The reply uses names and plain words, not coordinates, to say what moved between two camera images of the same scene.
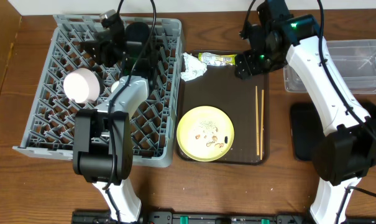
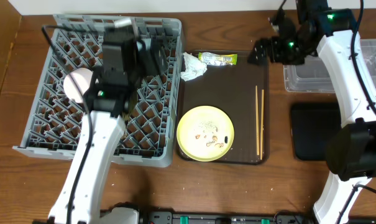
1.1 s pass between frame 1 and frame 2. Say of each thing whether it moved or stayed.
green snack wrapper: stayed
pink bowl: stayed
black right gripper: moved
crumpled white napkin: stayed
